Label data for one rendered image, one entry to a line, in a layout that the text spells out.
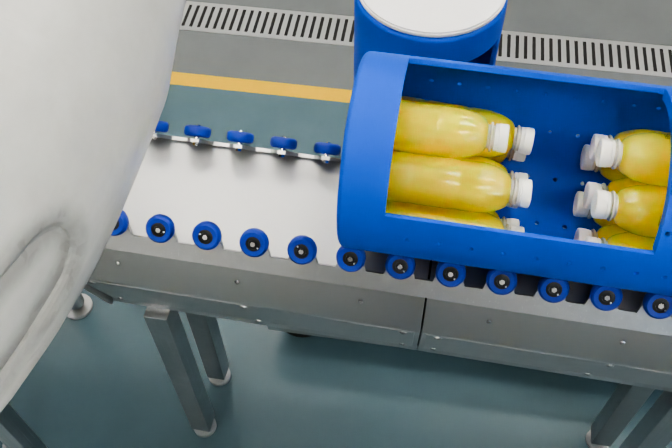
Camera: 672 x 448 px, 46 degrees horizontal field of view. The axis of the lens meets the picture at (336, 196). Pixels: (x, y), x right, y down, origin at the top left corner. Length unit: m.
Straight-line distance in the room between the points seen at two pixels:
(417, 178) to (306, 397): 1.17
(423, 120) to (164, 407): 1.32
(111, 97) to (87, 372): 2.08
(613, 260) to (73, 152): 0.93
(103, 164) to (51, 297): 0.03
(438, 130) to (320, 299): 0.36
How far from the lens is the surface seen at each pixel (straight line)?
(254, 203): 1.30
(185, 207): 1.32
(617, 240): 1.13
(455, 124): 1.07
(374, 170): 1.01
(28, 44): 0.18
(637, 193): 1.11
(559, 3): 3.20
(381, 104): 1.02
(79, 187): 0.18
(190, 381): 1.81
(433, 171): 1.06
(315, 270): 1.22
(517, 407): 2.17
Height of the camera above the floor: 1.97
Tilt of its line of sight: 53 degrees down
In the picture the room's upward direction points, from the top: 1 degrees counter-clockwise
